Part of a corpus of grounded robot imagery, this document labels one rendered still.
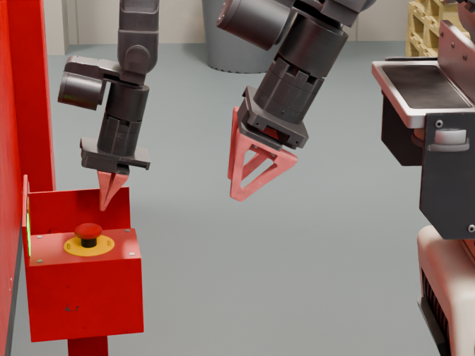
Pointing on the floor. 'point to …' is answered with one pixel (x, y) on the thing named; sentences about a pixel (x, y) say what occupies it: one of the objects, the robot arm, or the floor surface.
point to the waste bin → (232, 46)
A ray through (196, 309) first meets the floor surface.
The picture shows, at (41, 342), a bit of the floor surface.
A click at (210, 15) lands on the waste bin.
